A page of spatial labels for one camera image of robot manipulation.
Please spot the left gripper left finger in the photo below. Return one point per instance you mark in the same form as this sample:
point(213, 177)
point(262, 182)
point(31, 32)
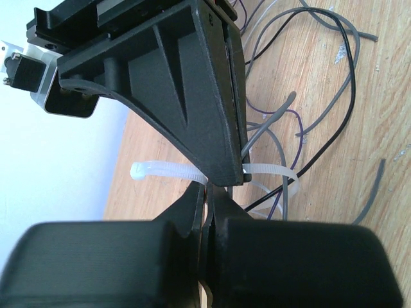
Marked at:
point(110, 263)

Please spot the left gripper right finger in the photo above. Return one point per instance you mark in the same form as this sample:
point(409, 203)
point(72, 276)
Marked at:
point(251, 262)

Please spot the white zip tie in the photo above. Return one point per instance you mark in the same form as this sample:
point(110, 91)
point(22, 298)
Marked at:
point(139, 170)

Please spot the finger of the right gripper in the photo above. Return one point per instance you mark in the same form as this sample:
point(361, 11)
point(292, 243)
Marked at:
point(161, 70)
point(228, 66)

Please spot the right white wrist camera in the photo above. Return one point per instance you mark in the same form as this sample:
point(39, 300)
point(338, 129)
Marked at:
point(35, 70)

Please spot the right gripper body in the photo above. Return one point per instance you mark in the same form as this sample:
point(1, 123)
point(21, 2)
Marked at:
point(75, 24)

